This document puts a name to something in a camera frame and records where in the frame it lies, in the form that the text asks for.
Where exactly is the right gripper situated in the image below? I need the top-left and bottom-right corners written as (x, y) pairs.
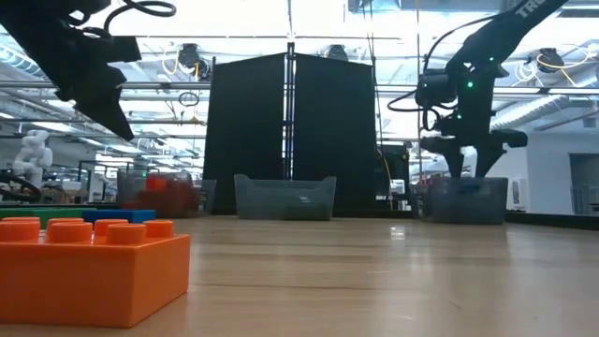
top-left (419, 110), bottom-right (530, 180)

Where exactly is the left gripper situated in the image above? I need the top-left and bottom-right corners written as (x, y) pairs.
top-left (25, 27), bottom-right (143, 142)

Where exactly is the orange small building block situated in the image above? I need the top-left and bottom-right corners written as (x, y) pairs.
top-left (145, 175), bottom-right (168, 193)

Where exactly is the blue long building block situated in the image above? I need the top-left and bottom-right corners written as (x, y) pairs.
top-left (81, 208), bottom-right (157, 225)

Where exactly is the green long building block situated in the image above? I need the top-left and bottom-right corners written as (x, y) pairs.
top-left (0, 207), bottom-right (97, 231)

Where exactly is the grey translucent plastic bin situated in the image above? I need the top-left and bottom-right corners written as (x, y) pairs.
top-left (115, 167), bottom-right (219, 220)
top-left (422, 175), bottom-right (510, 226)
top-left (233, 173), bottom-right (338, 222)

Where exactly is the white appliance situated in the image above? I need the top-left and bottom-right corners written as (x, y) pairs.
top-left (509, 176), bottom-right (529, 211)

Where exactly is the black equipment cart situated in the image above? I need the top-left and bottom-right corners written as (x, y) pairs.
top-left (376, 143), bottom-right (412, 200)

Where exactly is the hanging black cable loop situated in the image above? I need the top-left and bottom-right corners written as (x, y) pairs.
top-left (178, 90), bottom-right (201, 108)

